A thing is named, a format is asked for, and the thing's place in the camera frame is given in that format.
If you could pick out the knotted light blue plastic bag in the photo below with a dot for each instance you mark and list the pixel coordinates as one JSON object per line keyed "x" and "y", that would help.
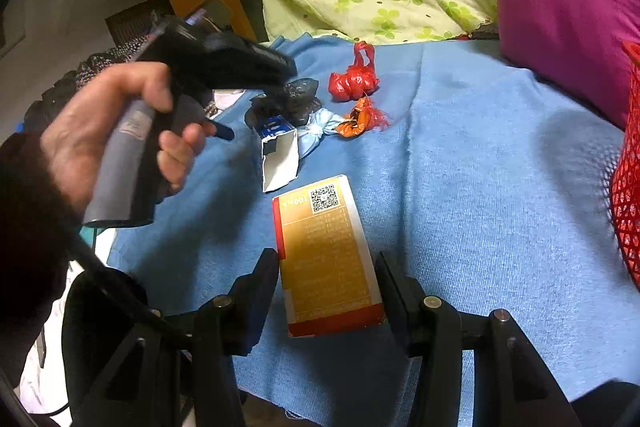
{"x": 315, "y": 132}

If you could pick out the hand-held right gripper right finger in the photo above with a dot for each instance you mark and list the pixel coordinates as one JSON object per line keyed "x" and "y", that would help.
{"x": 387, "y": 279}

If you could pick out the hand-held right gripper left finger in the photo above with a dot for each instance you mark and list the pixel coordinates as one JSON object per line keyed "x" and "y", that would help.
{"x": 266, "y": 279}

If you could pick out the person's left forearm dark sleeve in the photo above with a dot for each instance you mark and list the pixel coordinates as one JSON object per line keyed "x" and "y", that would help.
{"x": 30, "y": 232}

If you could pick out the crumpled black plastic bag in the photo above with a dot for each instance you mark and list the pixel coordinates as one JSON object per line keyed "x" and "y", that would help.
{"x": 295, "y": 99}

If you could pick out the gold and red carton box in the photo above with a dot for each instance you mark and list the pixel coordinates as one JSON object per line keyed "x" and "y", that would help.
{"x": 325, "y": 257}

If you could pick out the crumpled orange plastic wrapper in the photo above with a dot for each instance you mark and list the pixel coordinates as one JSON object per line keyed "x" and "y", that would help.
{"x": 357, "y": 122}

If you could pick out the red mesh basket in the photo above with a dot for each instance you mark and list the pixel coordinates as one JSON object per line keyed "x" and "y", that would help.
{"x": 629, "y": 187}

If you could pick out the small white carton box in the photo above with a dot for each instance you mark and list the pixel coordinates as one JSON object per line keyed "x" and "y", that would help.
{"x": 280, "y": 157}

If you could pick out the blue cloth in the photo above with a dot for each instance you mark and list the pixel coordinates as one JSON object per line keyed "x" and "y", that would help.
{"x": 475, "y": 182}

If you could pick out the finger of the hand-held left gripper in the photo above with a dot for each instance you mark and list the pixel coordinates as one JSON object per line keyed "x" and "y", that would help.
{"x": 222, "y": 132}
{"x": 265, "y": 64}

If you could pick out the black and white patterned cloth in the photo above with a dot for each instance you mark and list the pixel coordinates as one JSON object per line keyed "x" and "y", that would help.
{"x": 95, "y": 62}

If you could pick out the magenta pillow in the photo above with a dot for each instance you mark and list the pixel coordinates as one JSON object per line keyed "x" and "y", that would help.
{"x": 565, "y": 7}

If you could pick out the person's left hand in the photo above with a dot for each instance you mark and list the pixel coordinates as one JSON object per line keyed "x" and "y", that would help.
{"x": 85, "y": 132}

